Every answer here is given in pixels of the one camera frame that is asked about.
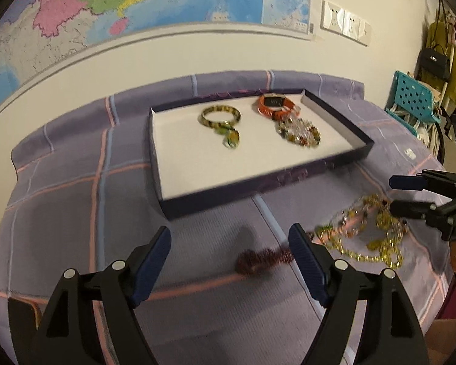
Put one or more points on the amber bangle with green charm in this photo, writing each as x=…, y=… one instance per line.
x=207, y=121

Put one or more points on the white wall socket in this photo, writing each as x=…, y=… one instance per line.
x=351, y=24
x=364, y=32
x=332, y=16

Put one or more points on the black handbag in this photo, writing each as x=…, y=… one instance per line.
x=435, y=62

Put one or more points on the black smartphone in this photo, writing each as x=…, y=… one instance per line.
x=22, y=323

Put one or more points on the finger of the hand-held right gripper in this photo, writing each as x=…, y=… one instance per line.
x=406, y=181
x=410, y=209

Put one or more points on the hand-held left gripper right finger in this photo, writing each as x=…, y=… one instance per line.
x=307, y=266

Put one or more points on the teal perforated plastic chair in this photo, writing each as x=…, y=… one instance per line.
x=412, y=95

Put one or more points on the orange smart watch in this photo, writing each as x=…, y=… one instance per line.
x=271, y=103

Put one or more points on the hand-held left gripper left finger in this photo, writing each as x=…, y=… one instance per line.
x=150, y=266

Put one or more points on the purple plaid blanket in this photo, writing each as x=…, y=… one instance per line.
x=79, y=205

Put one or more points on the dark blue shallow box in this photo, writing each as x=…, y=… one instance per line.
x=197, y=159

